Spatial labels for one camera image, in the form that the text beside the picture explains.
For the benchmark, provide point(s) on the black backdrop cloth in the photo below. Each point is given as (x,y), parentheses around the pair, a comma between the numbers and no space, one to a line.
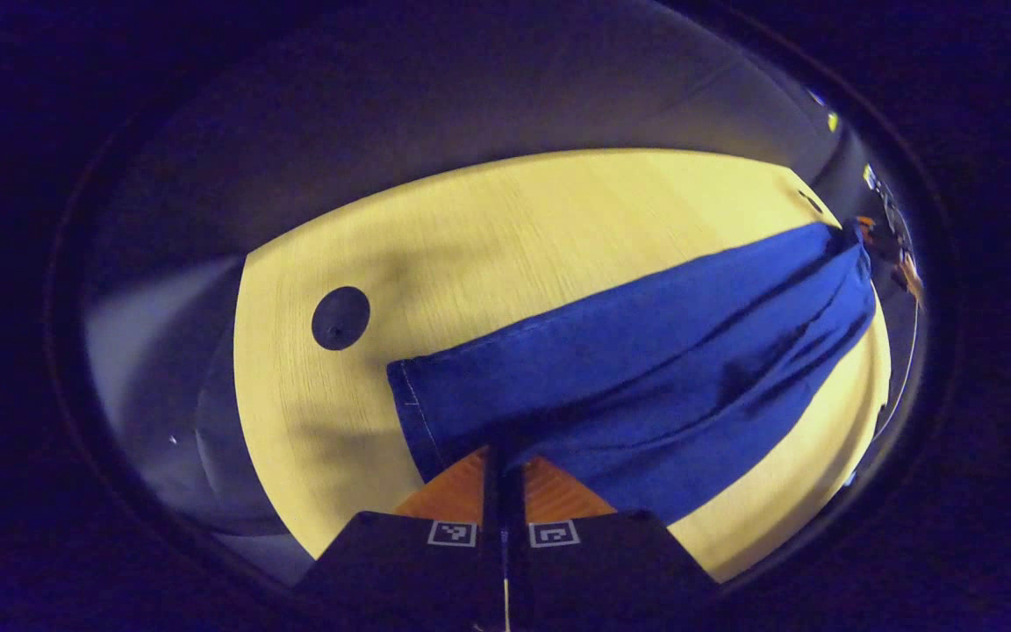
(470,79)

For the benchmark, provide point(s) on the blue jeans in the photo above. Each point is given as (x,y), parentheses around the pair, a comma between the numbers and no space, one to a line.
(646,369)

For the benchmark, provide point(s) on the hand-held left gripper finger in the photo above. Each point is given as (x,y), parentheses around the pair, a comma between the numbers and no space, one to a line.
(515,496)
(493,496)

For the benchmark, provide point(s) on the black round desk grommet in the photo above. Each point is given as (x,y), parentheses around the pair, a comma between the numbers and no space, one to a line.
(340,318)

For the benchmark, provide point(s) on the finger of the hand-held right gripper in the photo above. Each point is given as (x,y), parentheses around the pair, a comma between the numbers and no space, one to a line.
(865,228)

